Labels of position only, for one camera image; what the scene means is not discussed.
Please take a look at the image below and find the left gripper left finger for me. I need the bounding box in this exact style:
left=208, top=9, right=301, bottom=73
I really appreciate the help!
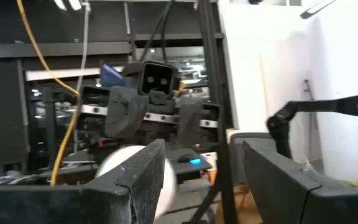
left=0, top=139, right=167, bottom=224

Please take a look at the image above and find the black mouse blue light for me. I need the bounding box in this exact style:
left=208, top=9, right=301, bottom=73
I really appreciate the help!
left=177, top=152, right=203, bottom=166

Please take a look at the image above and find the black metal table frame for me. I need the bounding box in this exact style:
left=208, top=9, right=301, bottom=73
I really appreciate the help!
left=181, top=0, right=239, bottom=224

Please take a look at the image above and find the black jointed monitor arm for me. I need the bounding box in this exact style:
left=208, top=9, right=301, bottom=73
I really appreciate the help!
left=265, top=62, right=358, bottom=160

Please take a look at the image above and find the grey cable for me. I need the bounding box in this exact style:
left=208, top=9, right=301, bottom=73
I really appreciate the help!
left=73, top=0, right=92, bottom=150

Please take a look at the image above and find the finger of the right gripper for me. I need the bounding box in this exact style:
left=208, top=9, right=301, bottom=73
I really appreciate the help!
left=177, top=104, right=205, bottom=147
left=104, top=86, right=150, bottom=139

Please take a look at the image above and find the monitor with blue screen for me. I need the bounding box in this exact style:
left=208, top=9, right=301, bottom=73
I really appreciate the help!
left=99, top=60, right=126, bottom=88

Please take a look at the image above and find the yellow cable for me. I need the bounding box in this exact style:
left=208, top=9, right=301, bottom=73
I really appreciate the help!
left=16, top=0, right=81, bottom=187

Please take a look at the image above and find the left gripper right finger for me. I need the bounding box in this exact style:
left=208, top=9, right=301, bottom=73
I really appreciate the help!
left=242, top=139, right=358, bottom=224

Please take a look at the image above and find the white lightbulb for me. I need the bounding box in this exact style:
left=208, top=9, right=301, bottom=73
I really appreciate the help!
left=94, top=144, right=178, bottom=220

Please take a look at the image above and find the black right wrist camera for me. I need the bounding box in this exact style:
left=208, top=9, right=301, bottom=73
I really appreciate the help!
left=122, top=60, right=181, bottom=98

